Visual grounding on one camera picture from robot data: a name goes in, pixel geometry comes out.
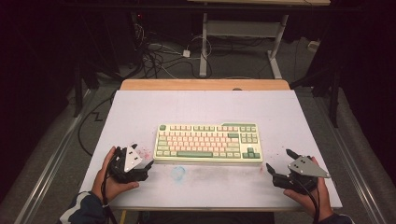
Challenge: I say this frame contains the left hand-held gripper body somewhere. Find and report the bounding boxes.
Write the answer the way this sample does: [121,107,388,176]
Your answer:
[106,146,149,184]

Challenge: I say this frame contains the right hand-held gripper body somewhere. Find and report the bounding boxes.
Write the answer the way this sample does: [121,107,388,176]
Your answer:
[272,154,331,196]

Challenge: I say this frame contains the green and cream keyboard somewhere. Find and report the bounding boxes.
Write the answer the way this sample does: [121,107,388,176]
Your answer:
[152,121,264,165]

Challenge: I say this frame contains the person's left hand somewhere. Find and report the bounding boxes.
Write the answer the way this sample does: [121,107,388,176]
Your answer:
[91,146,140,203]

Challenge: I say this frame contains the person's right hand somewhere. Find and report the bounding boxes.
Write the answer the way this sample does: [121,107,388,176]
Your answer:
[283,157,334,222]

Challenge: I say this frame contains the black stand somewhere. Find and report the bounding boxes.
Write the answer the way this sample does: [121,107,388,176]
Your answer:
[72,60,101,119]
[290,60,343,129]

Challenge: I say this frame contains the white foam board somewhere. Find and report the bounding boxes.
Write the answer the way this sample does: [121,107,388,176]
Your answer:
[78,89,344,210]

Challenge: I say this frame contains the wooden table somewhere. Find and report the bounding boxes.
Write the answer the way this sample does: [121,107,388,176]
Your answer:
[120,78,291,91]

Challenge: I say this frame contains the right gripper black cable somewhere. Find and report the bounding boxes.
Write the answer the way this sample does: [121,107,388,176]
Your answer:
[293,177,321,224]

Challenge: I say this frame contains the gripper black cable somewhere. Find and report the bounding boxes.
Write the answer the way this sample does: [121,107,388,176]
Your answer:
[293,177,321,224]
[101,161,119,224]

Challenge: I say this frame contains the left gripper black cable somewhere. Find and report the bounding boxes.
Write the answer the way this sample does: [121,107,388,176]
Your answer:
[101,161,119,224]

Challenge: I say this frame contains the metal floor rail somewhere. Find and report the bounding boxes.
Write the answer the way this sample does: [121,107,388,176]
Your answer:
[13,89,96,224]
[314,90,389,224]

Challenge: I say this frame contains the long black floor cable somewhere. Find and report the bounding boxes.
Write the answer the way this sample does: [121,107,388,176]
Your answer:
[77,90,119,157]

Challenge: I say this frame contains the tangle of floor cables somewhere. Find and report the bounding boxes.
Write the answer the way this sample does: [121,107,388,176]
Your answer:
[129,18,214,79]

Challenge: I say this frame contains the white metal desk frame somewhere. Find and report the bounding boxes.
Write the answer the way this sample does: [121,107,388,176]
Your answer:
[186,0,332,79]

